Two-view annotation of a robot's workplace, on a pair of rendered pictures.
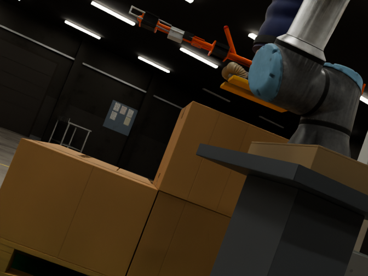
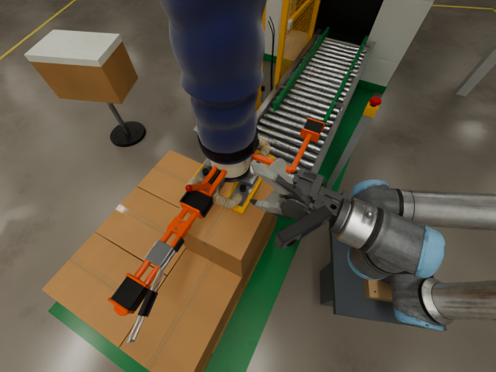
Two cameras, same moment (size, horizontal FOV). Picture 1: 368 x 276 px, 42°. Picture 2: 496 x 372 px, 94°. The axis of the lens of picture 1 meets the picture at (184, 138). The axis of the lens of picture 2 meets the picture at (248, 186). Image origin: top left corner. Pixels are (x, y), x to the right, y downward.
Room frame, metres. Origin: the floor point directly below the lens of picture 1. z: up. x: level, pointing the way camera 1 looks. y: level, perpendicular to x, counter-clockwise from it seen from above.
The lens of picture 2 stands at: (1.83, 0.24, 2.00)
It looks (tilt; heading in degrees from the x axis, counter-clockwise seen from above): 58 degrees down; 303
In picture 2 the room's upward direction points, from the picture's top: straight up
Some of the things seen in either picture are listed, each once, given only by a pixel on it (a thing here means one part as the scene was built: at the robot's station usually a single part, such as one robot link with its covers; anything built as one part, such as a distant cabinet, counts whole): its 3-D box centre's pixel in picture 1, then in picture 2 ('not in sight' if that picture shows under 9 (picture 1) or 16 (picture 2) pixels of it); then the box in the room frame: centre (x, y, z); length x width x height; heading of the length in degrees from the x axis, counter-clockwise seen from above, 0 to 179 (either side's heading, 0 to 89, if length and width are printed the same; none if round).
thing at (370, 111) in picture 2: not in sight; (345, 154); (1.82, -1.26, 0.50); 0.07 x 0.07 x 1.00; 5
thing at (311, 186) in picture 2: not in sight; (314, 201); (1.84, -0.03, 1.58); 0.12 x 0.09 x 0.08; 5
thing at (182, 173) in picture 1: (230, 169); (235, 208); (2.23, -0.26, 0.74); 0.60 x 0.40 x 0.40; 96
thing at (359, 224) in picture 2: not in sight; (353, 221); (1.76, -0.03, 1.58); 0.09 x 0.05 x 0.10; 95
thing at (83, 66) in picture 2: not in sight; (88, 67); (4.08, -0.67, 0.82); 0.60 x 0.40 x 0.40; 25
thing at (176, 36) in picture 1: (176, 34); (161, 254); (2.19, 0.21, 1.23); 0.07 x 0.07 x 0.04; 5
